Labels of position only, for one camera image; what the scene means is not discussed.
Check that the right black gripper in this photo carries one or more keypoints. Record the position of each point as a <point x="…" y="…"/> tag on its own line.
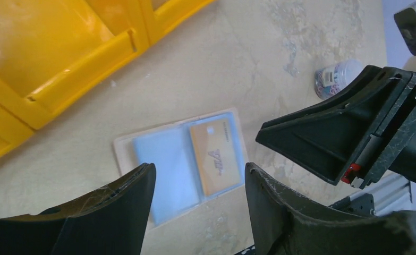
<point x="366" y="129"/>

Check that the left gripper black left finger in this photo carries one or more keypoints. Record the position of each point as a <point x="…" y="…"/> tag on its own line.
<point x="109" y="220"/>

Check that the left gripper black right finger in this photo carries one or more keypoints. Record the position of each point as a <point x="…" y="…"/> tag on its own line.
<point x="284" y="221"/>

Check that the small clear plastic cup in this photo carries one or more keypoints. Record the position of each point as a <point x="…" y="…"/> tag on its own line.
<point x="332" y="79"/>

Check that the yellow plastic compartment tray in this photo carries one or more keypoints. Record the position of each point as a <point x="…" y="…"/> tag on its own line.
<point x="53" y="52"/>

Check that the aluminium rail frame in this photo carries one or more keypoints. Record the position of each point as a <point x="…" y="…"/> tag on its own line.
<point x="390" y="194"/>

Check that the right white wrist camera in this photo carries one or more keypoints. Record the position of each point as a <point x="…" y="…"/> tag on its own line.
<point x="415" y="31"/>

